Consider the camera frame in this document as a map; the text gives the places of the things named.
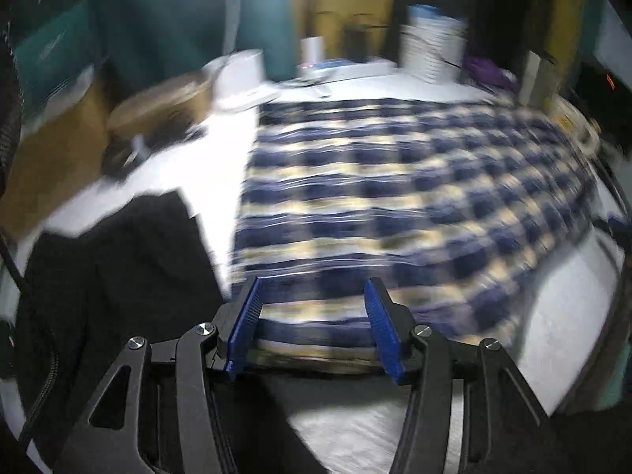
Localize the white slotted basket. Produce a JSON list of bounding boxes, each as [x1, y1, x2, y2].
[[399, 15, 467, 85]]

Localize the white mug with bear print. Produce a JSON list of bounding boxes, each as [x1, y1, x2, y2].
[[550, 96, 600, 154]]

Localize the black cable bundle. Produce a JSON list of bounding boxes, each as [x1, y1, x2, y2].
[[101, 126, 208, 181]]

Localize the white desk lamp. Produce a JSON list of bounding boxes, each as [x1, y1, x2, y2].
[[210, 48, 280, 112]]

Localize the teal curtain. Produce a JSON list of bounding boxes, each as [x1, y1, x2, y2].
[[94, 0, 248, 90]]

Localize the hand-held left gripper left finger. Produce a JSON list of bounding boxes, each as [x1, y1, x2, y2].
[[53, 276, 265, 474]]

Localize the steel thermos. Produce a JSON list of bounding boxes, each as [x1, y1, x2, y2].
[[518, 49, 556, 109]]

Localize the black cloth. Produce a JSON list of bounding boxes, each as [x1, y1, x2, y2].
[[15, 190, 233, 406]]

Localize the tablet with teal screen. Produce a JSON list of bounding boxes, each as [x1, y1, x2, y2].
[[12, 0, 97, 119]]

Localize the black charger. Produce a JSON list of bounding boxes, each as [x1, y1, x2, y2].
[[343, 22, 369, 60]]

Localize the brown lidded container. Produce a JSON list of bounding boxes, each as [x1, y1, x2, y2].
[[106, 71, 213, 146]]

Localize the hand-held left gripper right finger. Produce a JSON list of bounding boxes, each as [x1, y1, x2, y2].
[[363, 276, 554, 474]]

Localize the plaid pants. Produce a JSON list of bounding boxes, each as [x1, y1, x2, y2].
[[229, 96, 600, 363]]

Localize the white charger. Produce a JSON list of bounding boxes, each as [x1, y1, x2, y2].
[[301, 36, 324, 67]]

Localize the cardboard box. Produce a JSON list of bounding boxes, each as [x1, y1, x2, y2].
[[0, 66, 114, 238]]

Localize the purple cloth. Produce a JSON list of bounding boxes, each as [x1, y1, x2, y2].
[[461, 54, 519, 92]]

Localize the black monitor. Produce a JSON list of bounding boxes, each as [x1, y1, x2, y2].
[[573, 59, 632, 109]]

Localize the blue plastic packets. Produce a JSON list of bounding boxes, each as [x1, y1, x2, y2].
[[407, 4, 455, 23]]

